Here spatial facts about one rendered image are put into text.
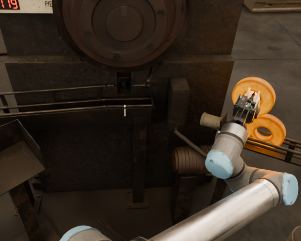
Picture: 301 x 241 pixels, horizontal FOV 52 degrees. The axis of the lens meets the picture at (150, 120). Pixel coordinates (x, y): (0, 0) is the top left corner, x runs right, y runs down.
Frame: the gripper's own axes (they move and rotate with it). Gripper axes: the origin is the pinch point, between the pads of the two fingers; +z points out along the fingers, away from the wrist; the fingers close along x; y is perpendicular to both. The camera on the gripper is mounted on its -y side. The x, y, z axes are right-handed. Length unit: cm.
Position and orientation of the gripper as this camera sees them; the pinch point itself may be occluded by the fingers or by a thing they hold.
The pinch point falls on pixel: (254, 93)
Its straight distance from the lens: 122.1
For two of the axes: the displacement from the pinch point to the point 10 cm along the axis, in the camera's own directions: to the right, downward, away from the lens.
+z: 4.9, -7.4, 4.6
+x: -8.7, -3.6, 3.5
